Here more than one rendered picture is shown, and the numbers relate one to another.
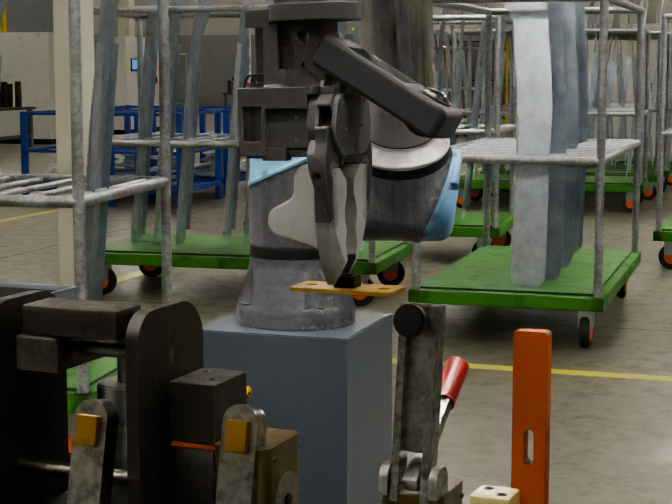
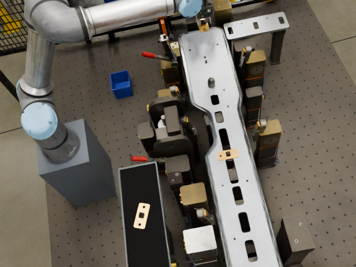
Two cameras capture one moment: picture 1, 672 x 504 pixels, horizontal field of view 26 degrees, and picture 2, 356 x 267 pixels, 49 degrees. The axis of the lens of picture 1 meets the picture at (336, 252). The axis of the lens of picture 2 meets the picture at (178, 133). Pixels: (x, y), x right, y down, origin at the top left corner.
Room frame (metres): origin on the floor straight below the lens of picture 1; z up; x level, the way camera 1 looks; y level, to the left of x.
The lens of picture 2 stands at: (1.65, 0.96, 2.42)
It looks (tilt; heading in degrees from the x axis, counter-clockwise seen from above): 61 degrees down; 252
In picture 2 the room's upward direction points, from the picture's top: 15 degrees counter-clockwise
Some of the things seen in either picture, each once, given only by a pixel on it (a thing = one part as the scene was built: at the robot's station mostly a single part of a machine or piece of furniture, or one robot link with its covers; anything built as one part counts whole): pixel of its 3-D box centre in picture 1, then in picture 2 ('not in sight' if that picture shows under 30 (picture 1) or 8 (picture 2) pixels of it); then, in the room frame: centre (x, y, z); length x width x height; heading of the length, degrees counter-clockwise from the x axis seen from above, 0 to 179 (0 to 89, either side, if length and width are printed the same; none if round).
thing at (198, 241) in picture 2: not in sight; (199, 252); (1.59, 0.65, 0.90); 0.13 x 0.08 x 0.41; 157
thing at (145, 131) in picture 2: not in sight; (151, 151); (1.53, 0.17, 0.89); 0.09 x 0.08 x 0.38; 157
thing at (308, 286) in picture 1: (347, 282); (202, 22); (1.11, -0.01, 1.26); 0.08 x 0.04 x 0.01; 67
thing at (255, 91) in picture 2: not in sight; (255, 108); (1.02, 0.24, 0.84); 0.10 x 0.05 x 0.29; 157
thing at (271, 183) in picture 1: (301, 190); (43, 124); (1.83, 0.04, 1.27); 0.13 x 0.12 x 0.14; 82
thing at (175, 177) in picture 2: not in sight; (181, 195); (1.53, 0.42, 0.90); 0.05 x 0.05 x 0.40; 67
